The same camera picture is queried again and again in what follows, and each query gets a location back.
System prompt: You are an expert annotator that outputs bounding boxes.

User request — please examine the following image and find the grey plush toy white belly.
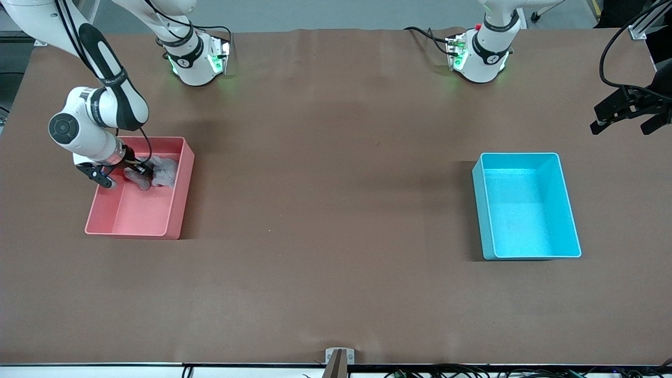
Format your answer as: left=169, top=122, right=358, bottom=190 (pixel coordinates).
left=123, top=155, right=154, bottom=191

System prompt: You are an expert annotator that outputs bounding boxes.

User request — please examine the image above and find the small grey plush toy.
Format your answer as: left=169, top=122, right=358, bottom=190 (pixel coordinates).
left=150, top=155, right=180, bottom=189

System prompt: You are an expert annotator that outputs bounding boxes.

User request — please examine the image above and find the pink plastic box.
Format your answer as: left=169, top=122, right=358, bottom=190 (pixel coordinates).
left=84, top=135, right=195, bottom=240

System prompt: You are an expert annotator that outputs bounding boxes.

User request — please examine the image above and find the blue plastic box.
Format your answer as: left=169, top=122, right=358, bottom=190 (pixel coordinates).
left=471, top=152, right=582, bottom=260

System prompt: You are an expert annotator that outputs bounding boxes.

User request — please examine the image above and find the grey stand leg black foot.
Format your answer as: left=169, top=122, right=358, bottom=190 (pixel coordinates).
left=530, top=0, right=566, bottom=22

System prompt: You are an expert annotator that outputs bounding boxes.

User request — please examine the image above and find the brown table cover mat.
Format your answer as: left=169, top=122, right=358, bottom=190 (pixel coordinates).
left=0, top=27, right=672, bottom=366

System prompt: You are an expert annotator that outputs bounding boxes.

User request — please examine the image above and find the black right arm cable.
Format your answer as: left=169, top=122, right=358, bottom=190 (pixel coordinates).
left=52, top=0, right=153, bottom=164

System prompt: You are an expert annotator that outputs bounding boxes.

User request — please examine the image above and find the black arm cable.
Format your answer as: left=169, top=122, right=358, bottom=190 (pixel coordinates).
left=598, top=0, right=672, bottom=101
left=52, top=0, right=153, bottom=164

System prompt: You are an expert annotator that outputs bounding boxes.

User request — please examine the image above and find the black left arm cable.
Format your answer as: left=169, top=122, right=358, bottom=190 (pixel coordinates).
left=598, top=0, right=672, bottom=101

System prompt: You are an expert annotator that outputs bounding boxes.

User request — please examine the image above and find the aluminium frame profile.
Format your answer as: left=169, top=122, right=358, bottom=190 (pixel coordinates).
left=627, top=0, right=672, bottom=40

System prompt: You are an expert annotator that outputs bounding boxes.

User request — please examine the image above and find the metal base connector bracket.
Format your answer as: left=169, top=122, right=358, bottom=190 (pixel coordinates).
left=208, top=38, right=233, bottom=75
left=445, top=34, right=469, bottom=72

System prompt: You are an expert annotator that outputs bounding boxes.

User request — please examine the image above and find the black right base cable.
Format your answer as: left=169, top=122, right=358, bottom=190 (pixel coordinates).
left=192, top=24, right=234, bottom=53

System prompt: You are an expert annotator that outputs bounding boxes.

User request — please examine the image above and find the black base cable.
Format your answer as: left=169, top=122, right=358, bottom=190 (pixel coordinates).
left=403, top=26, right=453, bottom=56
left=192, top=24, right=234, bottom=53

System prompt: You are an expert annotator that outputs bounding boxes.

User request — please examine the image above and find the black left base cable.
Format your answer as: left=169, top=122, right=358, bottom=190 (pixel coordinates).
left=403, top=26, right=453, bottom=56

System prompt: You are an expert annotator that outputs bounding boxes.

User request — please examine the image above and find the brown camera post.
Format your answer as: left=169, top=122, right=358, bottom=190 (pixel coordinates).
left=323, top=350, right=348, bottom=378

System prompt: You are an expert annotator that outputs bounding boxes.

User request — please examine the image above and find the grey metal bracket plate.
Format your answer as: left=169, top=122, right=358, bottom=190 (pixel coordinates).
left=325, top=348, right=355, bottom=365

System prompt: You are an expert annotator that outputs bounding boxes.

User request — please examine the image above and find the black cable bundle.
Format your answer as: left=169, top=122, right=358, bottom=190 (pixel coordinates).
left=383, top=361, right=672, bottom=378

